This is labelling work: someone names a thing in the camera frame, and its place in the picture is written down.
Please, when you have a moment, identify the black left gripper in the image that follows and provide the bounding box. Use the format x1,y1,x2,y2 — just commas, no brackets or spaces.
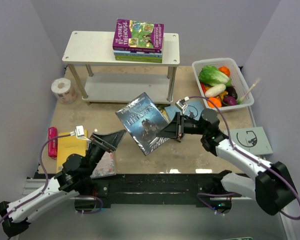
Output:
85,129,127,175

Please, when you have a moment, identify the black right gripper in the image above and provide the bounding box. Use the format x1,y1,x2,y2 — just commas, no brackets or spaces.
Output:
156,112,207,140

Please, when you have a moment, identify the dark glossy hardcover book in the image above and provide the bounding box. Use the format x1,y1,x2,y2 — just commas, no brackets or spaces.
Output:
115,92,168,156

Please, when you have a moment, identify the green cartoon paperback book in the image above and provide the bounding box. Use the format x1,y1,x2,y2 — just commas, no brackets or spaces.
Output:
115,56,163,64

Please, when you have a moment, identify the blue Treehouse paperback book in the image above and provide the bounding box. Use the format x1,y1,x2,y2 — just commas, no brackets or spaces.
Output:
113,50,163,59

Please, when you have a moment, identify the purple Treehouse paperback book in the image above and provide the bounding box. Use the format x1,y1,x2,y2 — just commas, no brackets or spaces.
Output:
112,18,165,54

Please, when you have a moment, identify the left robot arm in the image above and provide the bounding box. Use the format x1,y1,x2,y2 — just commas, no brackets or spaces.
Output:
0,129,126,238

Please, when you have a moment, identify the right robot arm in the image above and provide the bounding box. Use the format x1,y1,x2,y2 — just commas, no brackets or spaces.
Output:
156,109,300,216

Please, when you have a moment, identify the dark green illustrated book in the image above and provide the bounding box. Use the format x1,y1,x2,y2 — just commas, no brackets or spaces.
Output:
155,103,170,122

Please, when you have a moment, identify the floral pastel notebook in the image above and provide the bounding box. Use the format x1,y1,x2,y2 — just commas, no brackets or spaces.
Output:
90,152,117,179

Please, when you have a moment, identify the light blue cat book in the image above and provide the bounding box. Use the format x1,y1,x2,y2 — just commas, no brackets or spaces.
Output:
164,100,204,121

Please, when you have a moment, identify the yellow book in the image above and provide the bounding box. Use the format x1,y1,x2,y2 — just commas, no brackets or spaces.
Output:
56,135,88,173

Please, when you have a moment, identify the red pepper toy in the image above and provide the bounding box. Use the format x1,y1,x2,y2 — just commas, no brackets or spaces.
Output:
200,82,207,95

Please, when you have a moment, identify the orange carrot toy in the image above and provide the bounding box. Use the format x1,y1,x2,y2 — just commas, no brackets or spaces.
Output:
207,97,222,108

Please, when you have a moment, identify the white radish toy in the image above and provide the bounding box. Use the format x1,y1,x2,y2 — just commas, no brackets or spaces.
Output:
204,83,226,98

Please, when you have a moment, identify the yellow pepper toy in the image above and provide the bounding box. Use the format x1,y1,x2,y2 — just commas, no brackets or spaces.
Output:
218,91,228,100

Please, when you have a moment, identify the purple onion toy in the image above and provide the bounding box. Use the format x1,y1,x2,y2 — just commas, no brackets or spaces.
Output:
222,95,237,106

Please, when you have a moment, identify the green lettuce toy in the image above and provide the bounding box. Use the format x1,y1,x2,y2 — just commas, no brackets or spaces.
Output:
198,65,232,87

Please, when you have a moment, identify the purple eggplant toy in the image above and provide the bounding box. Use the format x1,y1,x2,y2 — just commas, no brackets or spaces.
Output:
226,86,238,100

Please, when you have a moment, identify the toilet paper roll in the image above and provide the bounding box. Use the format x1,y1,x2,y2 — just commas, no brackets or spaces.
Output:
51,77,77,104

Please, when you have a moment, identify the orange pumpkin toy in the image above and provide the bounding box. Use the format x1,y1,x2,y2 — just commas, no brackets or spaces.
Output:
218,66,231,77

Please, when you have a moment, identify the grey-green cat book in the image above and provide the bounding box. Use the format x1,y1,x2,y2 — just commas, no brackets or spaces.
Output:
229,126,273,156

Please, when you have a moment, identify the white two-tier shelf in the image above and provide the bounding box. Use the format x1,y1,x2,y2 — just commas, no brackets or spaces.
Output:
62,30,180,104

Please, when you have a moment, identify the green onion toy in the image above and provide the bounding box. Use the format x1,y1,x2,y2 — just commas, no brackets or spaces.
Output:
236,77,261,105

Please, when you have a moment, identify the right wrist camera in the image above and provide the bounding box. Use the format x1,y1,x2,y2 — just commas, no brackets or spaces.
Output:
175,96,190,115

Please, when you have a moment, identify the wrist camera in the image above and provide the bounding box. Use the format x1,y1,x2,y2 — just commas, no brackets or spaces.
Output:
175,96,190,115
70,125,92,142

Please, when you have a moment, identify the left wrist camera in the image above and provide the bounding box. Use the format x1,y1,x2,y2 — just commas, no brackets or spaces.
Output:
70,125,92,142

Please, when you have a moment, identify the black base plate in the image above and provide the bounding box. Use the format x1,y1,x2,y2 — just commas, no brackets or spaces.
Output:
83,170,232,210

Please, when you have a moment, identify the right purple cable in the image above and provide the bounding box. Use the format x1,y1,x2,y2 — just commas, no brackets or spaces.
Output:
188,96,300,221

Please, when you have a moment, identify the purple cable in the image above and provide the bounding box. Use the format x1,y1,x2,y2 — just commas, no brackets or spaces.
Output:
0,134,105,235
188,96,300,221

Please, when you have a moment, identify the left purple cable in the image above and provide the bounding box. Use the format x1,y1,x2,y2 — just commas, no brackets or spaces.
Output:
0,134,105,235

